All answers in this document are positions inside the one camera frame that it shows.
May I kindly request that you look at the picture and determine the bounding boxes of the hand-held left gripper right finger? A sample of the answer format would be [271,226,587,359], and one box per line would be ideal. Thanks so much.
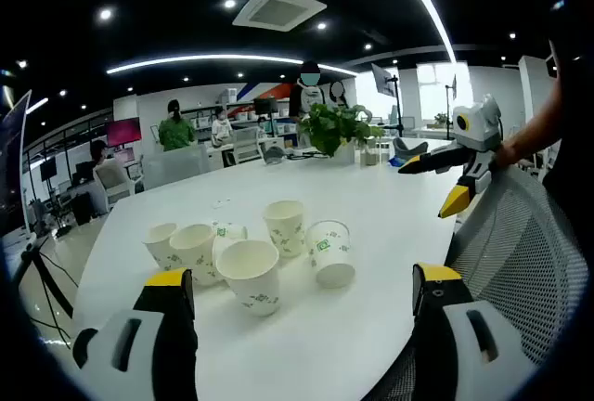
[410,261,542,401]

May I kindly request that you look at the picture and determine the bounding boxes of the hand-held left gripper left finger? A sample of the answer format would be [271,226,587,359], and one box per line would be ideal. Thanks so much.
[72,268,200,401]

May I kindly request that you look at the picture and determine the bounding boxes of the cluster of paper cups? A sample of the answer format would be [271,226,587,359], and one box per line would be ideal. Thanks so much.
[141,200,357,318]

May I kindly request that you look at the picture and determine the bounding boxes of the person's right hand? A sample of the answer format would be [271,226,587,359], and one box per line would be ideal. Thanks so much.
[492,137,526,172]

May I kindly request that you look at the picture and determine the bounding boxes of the grey neck pillow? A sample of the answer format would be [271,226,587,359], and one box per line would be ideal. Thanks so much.
[393,136,430,162]

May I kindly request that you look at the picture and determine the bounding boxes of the monitor on pole stand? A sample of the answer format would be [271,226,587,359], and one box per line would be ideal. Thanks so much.
[444,73,459,142]
[370,62,403,140]

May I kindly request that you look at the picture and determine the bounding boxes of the glass jar brown contents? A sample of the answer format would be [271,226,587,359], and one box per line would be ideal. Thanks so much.
[359,139,378,168]

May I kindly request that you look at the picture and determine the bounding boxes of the grey mesh office chair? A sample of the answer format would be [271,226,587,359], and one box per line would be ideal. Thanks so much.
[361,163,590,401]

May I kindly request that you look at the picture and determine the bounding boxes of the potted green plant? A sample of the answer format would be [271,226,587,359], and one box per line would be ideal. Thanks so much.
[296,102,387,164]

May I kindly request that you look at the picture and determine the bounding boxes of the black tripod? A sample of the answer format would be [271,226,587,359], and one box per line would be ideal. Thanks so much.
[18,233,78,342]

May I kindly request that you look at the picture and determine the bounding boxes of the white table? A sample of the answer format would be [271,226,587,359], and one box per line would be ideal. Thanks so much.
[71,138,460,401]

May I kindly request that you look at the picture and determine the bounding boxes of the grey rounded object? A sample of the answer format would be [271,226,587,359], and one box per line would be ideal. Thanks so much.
[264,145,286,167]

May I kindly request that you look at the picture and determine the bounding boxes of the black desk monitor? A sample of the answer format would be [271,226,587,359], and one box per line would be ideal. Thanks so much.
[252,97,280,117]

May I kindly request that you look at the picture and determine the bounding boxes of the white storage shelf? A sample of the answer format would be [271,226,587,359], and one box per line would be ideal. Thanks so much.
[180,89,298,138]

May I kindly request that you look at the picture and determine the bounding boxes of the ceiling air vent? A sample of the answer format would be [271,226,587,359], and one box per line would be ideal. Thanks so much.
[231,0,329,33]

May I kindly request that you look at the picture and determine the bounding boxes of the pink screen monitor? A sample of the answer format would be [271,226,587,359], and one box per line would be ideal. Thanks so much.
[105,117,142,148]

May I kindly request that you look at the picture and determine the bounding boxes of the large dark screen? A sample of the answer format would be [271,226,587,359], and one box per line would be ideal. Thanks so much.
[0,89,33,239]

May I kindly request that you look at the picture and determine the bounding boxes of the curved ceiling light strip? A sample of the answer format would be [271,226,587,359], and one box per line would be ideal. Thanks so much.
[106,53,358,76]

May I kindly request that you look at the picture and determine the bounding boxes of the black power cord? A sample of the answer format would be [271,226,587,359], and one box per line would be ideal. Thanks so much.
[282,149,327,162]

